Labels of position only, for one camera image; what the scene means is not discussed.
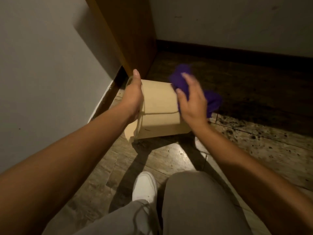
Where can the person's left thumb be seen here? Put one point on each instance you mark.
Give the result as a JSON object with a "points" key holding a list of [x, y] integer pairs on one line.
{"points": [[137, 78]]}

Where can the person's right hand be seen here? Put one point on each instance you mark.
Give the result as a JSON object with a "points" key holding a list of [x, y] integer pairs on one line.
{"points": [[193, 105]]}

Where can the person's right forearm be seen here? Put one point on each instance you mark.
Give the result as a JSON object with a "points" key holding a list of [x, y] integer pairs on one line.
{"points": [[254, 181]]}

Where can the person's right thumb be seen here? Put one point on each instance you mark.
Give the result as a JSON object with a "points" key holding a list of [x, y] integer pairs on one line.
{"points": [[182, 95]]}

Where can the grey trousers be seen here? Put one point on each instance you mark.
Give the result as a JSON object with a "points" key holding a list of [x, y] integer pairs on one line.
{"points": [[185, 208]]}

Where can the wooden door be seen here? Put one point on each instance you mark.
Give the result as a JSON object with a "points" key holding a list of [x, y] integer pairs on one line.
{"points": [[127, 34]]}

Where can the white shoe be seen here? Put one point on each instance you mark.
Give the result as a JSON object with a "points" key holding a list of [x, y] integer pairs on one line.
{"points": [[144, 187]]}

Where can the purple cleaning cloth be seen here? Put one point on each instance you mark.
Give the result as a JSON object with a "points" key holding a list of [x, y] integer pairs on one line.
{"points": [[210, 101]]}

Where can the person's left hand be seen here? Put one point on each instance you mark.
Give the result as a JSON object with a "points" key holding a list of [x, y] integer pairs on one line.
{"points": [[133, 97]]}

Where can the person's left forearm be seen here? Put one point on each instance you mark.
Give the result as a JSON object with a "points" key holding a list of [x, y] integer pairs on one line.
{"points": [[63, 163]]}

